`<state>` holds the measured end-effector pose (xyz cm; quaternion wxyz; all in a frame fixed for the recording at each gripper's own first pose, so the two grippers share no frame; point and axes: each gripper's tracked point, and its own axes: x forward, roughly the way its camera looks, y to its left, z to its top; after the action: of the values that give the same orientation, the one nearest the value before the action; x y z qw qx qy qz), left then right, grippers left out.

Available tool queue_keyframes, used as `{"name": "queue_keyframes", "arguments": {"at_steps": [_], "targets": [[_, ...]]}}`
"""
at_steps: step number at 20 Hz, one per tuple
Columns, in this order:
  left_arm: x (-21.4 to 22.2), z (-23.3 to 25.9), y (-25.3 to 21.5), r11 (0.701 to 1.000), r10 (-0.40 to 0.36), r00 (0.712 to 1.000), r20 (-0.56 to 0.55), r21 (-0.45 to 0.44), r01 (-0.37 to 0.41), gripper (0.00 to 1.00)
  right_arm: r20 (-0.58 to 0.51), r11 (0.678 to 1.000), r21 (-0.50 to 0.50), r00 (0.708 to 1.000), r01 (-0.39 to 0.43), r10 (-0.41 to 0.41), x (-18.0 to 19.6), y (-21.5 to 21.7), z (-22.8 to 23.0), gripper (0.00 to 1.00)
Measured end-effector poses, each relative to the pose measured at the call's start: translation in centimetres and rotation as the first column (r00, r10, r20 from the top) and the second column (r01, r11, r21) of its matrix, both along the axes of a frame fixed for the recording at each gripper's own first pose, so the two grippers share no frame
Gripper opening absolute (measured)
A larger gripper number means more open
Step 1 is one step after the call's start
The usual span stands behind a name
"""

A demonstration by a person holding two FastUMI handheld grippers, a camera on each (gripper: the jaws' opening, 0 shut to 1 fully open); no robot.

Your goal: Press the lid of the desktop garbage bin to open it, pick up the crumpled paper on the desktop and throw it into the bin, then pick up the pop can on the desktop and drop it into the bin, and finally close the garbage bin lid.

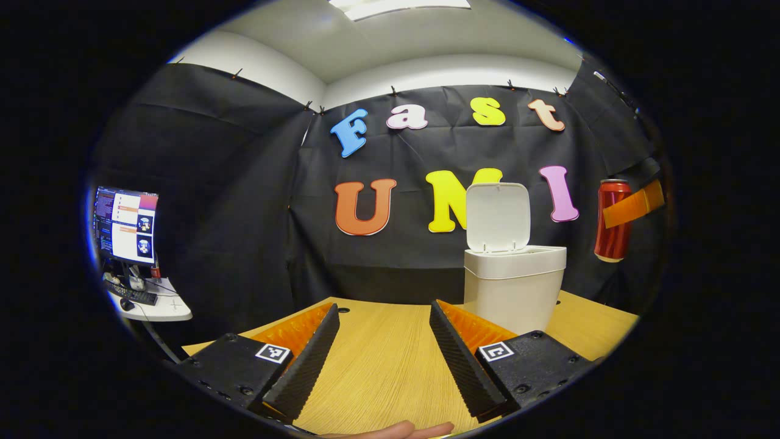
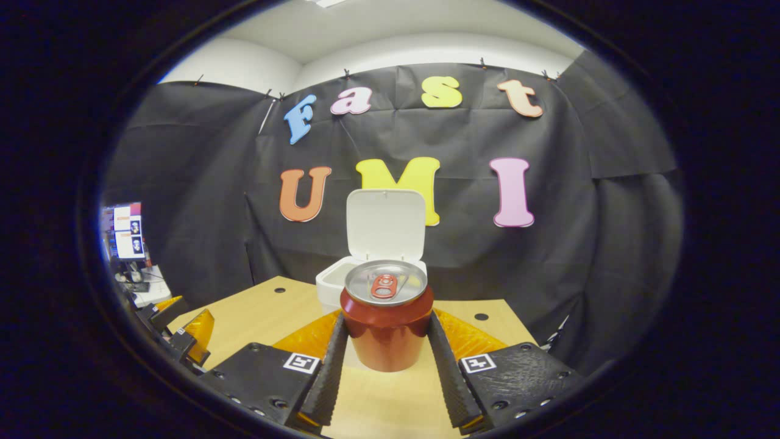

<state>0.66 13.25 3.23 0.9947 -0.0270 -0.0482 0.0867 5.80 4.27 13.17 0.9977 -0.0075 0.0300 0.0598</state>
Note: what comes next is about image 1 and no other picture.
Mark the ceiling light panel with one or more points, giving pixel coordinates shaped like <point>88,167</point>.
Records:
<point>396,7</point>

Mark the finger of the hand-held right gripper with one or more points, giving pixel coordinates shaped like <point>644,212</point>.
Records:
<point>634,206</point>

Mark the computer monitor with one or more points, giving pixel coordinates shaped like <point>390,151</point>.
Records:
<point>125,225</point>

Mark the red pop can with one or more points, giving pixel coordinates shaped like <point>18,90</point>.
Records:
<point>611,244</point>

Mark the white desktop garbage bin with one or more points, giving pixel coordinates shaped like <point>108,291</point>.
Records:
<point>512,292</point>

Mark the black backdrop cloth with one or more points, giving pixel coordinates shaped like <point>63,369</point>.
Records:
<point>231,213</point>

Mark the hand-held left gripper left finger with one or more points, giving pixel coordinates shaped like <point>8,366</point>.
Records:
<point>304,366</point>

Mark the black keyboard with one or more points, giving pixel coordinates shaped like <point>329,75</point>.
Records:
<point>134,294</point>

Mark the black computer mouse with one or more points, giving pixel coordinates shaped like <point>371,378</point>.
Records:
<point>127,304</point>

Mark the small red bottle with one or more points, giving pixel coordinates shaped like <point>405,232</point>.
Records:
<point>156,270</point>

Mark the white side table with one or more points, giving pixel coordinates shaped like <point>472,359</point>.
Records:
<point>164,311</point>

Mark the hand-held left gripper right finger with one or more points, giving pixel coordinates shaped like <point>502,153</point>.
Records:
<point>463,366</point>

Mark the wooden desktop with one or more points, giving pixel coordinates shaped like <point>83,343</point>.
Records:
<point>384,353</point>

